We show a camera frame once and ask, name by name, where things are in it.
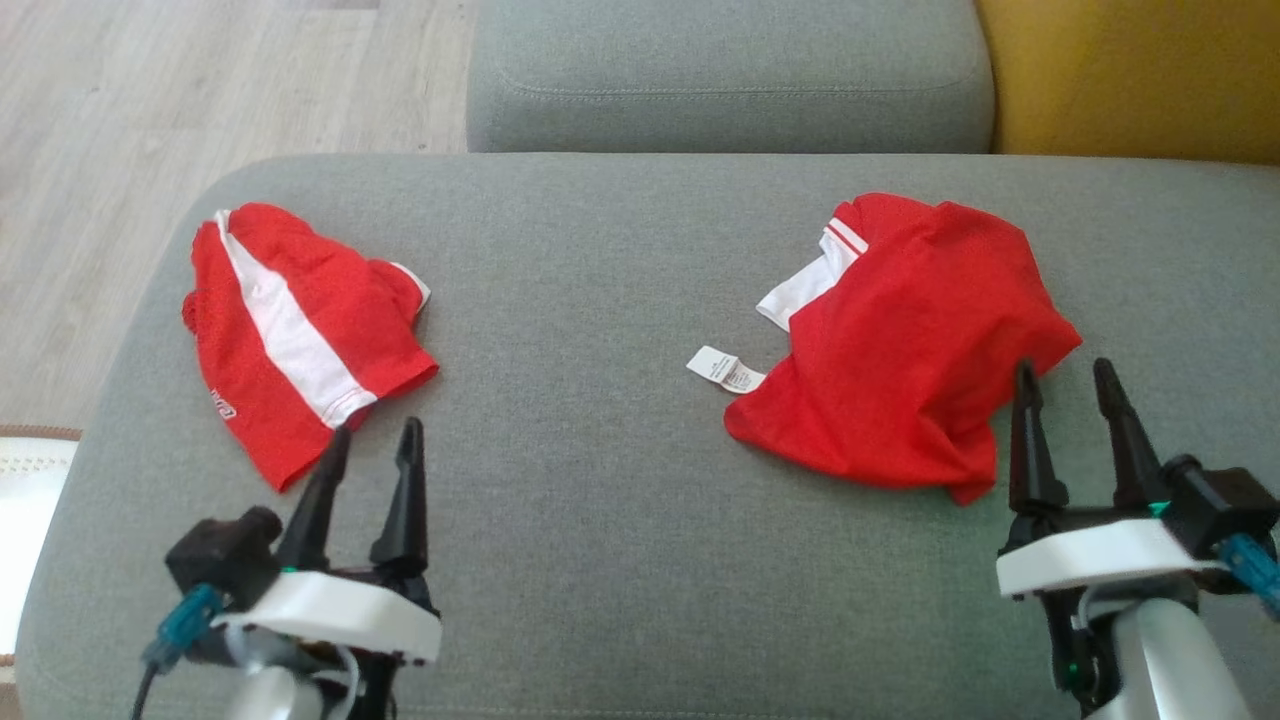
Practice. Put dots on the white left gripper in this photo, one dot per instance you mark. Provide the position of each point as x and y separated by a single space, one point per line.
340 610

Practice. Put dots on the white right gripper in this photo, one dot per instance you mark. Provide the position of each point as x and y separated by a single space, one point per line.
1100 555

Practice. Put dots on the red shorts with white stripe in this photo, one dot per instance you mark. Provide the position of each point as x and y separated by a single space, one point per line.
290 330

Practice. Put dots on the red jersey with white sleeves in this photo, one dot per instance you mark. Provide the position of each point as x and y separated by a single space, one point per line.
900 350

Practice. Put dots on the white rug with brown edge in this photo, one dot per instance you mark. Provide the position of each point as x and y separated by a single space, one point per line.
30 500

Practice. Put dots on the large yellow sofa back cushion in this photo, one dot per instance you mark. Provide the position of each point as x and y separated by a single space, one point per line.
1140 70

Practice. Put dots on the grey sofa seat cushion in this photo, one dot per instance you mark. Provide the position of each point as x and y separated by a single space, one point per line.
730 70

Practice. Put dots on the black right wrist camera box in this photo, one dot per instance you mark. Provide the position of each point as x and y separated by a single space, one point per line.
1215 500

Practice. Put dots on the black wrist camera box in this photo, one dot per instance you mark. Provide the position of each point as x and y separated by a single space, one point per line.
1215 500
225 555

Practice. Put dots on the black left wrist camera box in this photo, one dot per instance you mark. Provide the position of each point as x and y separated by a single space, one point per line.
225 555

